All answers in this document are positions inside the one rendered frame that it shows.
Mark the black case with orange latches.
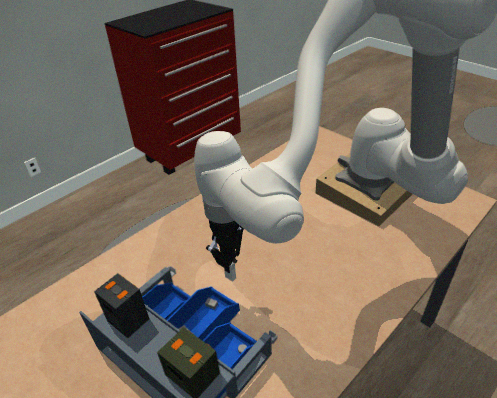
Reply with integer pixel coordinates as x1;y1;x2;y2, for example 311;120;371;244
94;273;149;338

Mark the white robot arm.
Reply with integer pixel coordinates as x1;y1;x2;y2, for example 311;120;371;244
194;0;497;244

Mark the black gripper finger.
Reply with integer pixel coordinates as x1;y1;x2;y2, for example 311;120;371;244
230;226;244;280
206;235;234;282

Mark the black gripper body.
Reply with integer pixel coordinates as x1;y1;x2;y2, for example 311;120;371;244
209;220;240;246

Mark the blue bin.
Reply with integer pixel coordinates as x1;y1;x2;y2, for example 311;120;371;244
142;283;190;320
203;322;257;369
167;286;240;341

